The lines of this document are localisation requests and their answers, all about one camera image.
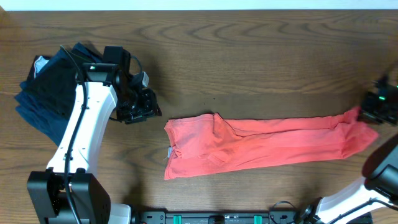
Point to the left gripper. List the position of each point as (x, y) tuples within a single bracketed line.
[(144, 106)]

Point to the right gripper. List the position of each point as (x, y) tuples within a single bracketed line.
[(366, 111)]

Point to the red printed t-shirt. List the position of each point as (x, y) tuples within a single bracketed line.
[(209, 144)]

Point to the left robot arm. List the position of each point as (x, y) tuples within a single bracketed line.
[(68, 191)]

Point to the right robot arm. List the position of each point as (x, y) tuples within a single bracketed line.
[(377, 188)]

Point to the black folded garment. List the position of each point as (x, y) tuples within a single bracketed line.
[(55, 85)]

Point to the navy folded garment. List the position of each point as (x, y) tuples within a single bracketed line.
[(46, 121)]

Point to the black garment with white label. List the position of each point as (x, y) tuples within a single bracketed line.
[(38, 63)]

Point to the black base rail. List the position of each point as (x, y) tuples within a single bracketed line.
[(161, 217)]

